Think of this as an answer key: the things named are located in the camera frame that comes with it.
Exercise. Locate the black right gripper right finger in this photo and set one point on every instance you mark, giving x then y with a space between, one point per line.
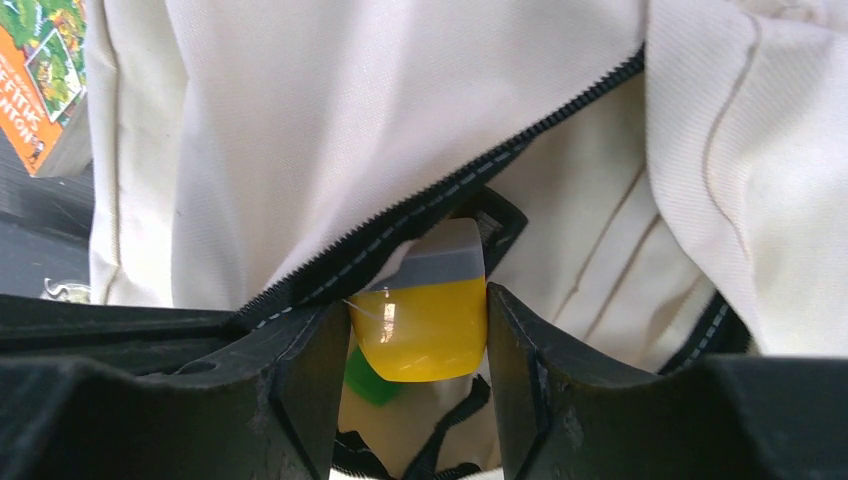
564 410

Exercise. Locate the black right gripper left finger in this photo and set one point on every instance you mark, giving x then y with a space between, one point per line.
264 407

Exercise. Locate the green black highlighter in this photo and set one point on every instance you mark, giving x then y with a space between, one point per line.
365 382

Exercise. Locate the cream canvas backpack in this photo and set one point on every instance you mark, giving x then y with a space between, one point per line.
682 164

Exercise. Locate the orange green paperback book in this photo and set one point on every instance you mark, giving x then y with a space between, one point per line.
44 85

